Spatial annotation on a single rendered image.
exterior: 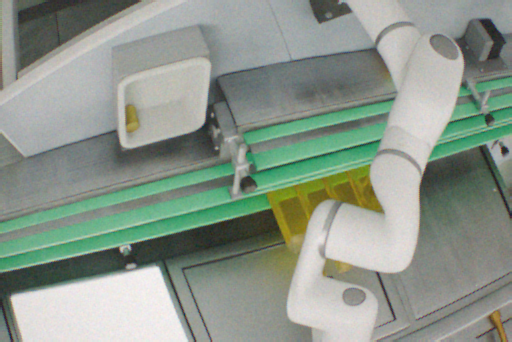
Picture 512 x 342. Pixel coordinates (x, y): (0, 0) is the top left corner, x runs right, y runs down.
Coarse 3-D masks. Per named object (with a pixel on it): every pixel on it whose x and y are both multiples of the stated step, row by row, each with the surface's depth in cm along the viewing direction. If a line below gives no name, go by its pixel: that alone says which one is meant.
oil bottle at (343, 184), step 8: (328, 176) 155; (336, 176) 155; (344, 176) 155; (352, 176) 155; (336, 184) 154; (344, 184) 154; (352, 184) 154; (336, 192) 153; (344, 192) 153; (352, 192) 153; (344, 200) 152; (352, 200) 152; (360, 200) 152
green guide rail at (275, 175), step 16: (496, 112) 166; (448, 128) 161; (464, 128) 161; (480, 128) 163; (368, 144) 156; (304, 160) 152; (320, 160) 152; (336, 160) 152; (352, 160) 153; (256, 176) 149; (272, 176) 149; (288, 176) 149; (304, 176) 150
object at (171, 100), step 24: (144, 72) 125; (168, 72) 139; (192, 72) 138; (120, 96) 127; (144, 96) 142; (168, 96) 146; (192, 96) 143; (120, 120) 134; (144, 120) 145; (168, 120) 146; (192, 120) 146
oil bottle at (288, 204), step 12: (276, 192) 152; (288, 192) 152; (300, 192) 152; (276, 204) 152; (288, 204) 151; (300, 204) 151; (276, 216) 154; (288, 216) 149; (300, 216) 149; (288, 228) 148; (300, 228) 148; (288, 240) 150; (300, 240) 147; (300, 252) 148
